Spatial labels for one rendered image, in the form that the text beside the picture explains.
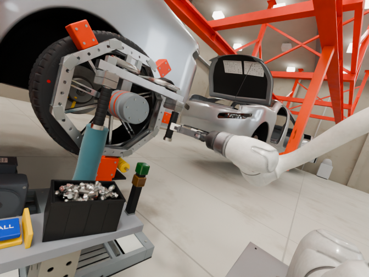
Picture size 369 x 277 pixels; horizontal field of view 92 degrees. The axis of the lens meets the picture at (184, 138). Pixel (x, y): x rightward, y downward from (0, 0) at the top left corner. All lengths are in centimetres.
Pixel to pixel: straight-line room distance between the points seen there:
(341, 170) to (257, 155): 1445
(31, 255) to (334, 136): 88
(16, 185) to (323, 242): 114
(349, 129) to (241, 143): 29
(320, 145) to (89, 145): 83
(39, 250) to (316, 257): 73
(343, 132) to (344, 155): 1432
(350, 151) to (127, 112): 1469
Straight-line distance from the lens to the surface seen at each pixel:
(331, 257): 70
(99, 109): 68
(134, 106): 82
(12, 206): 108
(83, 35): 90
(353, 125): 68
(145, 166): 71
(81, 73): 144
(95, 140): 80
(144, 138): 106
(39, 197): 131
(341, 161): 1499
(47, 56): 95
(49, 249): 64
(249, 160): 59
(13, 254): 64
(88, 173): 85
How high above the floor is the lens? 87
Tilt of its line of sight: 6 degrees down
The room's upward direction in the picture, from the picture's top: 17 degrees clockwise
